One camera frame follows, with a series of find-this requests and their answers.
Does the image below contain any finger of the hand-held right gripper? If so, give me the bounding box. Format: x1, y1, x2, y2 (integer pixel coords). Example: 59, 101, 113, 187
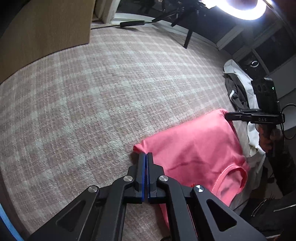
225, 111, 252, 122

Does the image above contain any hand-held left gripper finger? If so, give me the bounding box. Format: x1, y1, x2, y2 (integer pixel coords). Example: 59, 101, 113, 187
26, 153, 146, 241
147, 152, 266, 241

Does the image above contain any pink shirt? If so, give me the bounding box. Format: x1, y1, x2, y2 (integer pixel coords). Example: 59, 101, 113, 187
134, 109, 251, 229

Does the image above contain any person's right hand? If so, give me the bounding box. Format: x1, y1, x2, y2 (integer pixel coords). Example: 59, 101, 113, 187
257, 124, 282, 154

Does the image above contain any dark grey garment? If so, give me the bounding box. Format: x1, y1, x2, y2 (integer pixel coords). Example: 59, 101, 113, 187
224, 74, 253, 111

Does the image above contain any white garment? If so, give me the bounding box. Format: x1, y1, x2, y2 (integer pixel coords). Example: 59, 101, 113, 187
223, 59, 266, 179

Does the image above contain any plaid blanket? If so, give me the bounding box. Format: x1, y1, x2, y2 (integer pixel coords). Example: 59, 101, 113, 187
0, 23, 257, 241

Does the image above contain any black tripod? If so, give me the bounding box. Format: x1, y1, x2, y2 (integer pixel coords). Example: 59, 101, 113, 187
139, 0, 208, 49

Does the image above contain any black jacket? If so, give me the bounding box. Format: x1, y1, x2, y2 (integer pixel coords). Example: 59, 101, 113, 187
240, 144, 296, 239

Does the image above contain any light wooden panel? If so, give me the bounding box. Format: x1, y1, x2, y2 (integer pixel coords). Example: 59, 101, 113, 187
0, 0, 96, 81

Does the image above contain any ring light cable with remote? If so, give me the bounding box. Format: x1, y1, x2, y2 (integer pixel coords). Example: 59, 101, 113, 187
91, 20, 162, 29

